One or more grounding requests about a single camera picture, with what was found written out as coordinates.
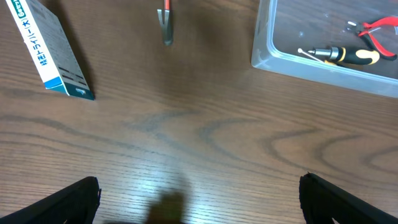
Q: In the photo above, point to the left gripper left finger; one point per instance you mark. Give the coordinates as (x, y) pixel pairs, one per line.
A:
(76, 203)

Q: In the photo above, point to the small black orange hammer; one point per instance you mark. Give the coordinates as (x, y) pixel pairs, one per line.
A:
(165, 20)

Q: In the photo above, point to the clear plastic container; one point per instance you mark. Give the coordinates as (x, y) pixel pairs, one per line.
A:
(283, 26)

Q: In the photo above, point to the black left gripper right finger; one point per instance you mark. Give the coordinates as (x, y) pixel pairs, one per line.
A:
(323, 202)

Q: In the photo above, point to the white blue screwdriver box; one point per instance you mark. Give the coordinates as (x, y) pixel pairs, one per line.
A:
(49, 48)

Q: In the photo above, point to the stubby yellow black screwdriver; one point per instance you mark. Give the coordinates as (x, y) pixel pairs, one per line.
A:
(350, 55)

